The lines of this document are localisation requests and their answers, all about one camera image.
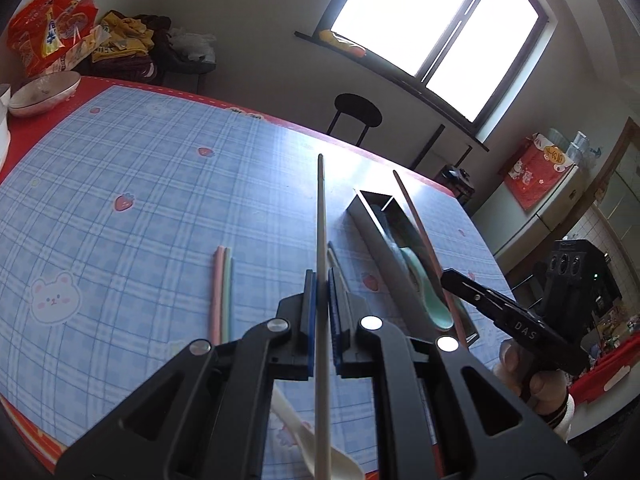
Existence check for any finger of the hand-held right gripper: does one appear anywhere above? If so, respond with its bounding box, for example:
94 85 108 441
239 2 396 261
441 268 506 323

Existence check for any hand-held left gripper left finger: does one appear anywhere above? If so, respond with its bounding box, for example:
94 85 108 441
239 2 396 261
52 269 318 480

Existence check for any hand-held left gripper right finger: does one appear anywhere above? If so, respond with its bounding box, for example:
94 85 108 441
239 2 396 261
327 267 586 480

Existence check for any green plastic spoon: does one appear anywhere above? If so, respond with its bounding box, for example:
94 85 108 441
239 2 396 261
397 246 454 332

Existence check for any cream plastic spoon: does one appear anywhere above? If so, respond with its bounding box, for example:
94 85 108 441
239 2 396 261
270 384 367 480

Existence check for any green chopstick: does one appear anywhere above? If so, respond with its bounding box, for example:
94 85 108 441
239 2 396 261
221 247 234 342

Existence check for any beige chopstick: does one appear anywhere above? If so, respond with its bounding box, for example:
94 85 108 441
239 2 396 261
316 154 333 480

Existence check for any metal utensil tray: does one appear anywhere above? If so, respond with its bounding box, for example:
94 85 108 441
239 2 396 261
346 187 481 351

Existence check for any person's right forearm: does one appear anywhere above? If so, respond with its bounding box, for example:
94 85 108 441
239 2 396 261
540 394 577 443

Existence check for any person's right hand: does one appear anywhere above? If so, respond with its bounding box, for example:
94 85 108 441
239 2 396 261
492 337 571 420

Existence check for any white refrigerator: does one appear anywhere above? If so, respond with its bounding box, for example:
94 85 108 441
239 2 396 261
472 132 593 273

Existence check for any red printed cloth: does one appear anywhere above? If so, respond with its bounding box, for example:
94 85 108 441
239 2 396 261
502 132 573 211

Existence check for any tall clear plastic container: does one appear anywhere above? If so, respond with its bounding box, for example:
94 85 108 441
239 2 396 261
567 130 592 166

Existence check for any black round chair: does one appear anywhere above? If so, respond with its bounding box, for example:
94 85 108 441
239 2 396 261
327 93 383 148

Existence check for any dark framed window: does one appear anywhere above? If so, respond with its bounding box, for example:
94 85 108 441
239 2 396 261
295 0 551 151

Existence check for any dark storage box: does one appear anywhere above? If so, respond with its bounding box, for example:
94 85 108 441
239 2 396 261
160 45 217 93

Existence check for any yellow and red toy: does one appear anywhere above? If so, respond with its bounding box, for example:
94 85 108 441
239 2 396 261
319 29 368 58

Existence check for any white plastic bag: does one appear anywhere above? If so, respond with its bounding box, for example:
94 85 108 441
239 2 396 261
167 27 217 61

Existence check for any pile of yellow clothes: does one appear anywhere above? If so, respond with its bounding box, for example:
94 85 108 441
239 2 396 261
87 14 173 83

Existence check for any red tablecloth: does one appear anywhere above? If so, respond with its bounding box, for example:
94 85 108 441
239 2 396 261
0 76 521 480

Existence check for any yellow garment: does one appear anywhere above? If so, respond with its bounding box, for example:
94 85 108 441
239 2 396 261
90 10 155 63

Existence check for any large white bowl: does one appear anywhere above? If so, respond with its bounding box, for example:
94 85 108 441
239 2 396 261
8 71 82 118

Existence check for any bag of red snack packets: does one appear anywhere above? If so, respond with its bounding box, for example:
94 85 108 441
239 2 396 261
7 0 111 78

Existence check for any dark folded frame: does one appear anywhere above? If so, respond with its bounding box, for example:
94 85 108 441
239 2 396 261
410 124 473 171

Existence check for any wooden door frame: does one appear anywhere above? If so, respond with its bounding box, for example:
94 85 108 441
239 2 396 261
592 117 640 201

